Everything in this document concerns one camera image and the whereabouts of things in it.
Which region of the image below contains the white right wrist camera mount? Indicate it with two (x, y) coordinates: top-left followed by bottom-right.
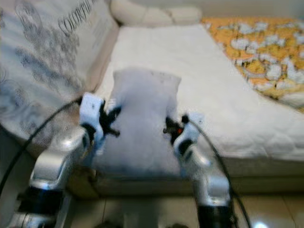
(173, 112), (205, 155)

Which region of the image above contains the cream pillow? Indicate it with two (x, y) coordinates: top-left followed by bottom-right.
(110, 0), (174, 28)
(169, 6), (203, 26)

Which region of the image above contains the orange cartoon egg blanket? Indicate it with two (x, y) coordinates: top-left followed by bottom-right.
(201, 18), (304, 112)

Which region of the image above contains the grey pillow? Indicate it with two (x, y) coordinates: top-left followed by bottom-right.
(93, 67), (183, 179)

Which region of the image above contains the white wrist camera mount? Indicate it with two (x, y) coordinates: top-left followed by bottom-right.
(78, 93), (104, 155)
(173, 112), (205, 155)

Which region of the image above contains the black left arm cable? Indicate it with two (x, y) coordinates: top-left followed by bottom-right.
(0, 97), (84, 195)

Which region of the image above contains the white quilted mattress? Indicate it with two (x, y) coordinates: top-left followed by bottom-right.
(94, 24), (304, 160)

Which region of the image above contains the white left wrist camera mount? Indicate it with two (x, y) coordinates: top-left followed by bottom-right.
(78, 93), (104, 155)

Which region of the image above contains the grey bed base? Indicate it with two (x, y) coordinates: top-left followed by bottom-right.
(69, 157), (304, 198)

